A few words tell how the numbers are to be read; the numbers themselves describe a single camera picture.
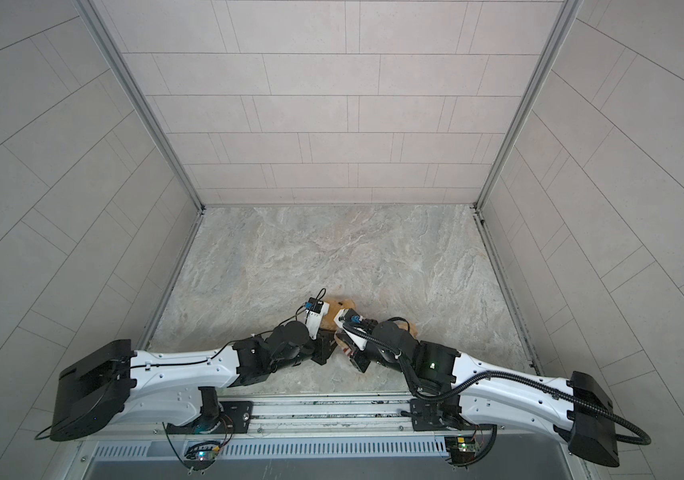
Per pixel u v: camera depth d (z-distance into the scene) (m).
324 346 0.65
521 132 0.93
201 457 0.65
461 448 0.68
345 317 0.59
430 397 0.53
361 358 0.62
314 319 0.68
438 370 0.52
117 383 0.42
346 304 0.79
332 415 0.73
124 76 0.81
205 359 0.51
